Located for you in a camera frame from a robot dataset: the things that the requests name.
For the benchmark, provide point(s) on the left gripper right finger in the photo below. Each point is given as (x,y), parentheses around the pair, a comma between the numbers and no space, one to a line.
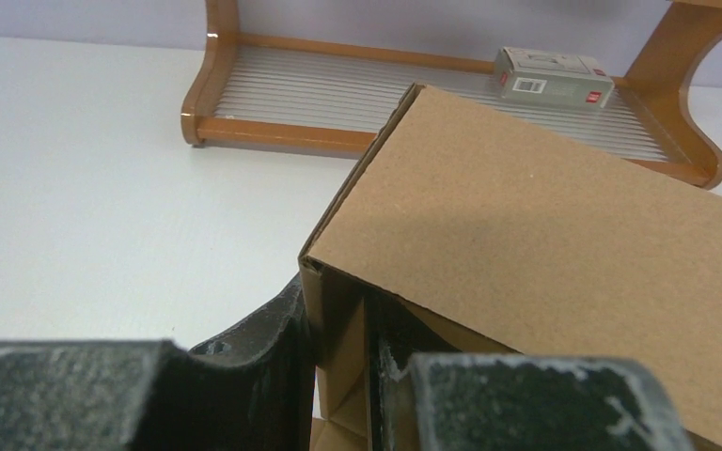
(425,394)

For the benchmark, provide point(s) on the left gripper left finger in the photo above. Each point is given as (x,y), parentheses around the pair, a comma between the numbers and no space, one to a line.
(247,388)

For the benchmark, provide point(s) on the brown cardboard box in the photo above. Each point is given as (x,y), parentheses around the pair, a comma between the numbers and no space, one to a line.
(503,235)

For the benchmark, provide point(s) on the grey box bottom shelf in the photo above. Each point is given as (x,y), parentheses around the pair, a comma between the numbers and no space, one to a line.
(555,79)

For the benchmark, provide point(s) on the orange wooden shelf rack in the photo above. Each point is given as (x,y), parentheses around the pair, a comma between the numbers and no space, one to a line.
(266,90)

